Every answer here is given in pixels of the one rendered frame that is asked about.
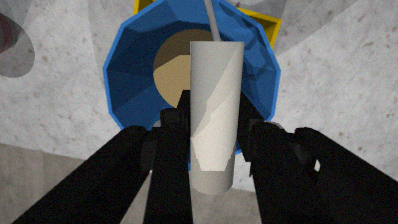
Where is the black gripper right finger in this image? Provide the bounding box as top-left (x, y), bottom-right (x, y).
top-left (237, 90), bottom-right (398, 224)

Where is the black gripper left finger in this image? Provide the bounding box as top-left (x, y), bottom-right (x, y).
top-left (11, 90), bottom-right (193, 224)

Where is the yellow square tray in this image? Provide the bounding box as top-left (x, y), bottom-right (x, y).
top-left (133, 0), bottom-right (282, 48)

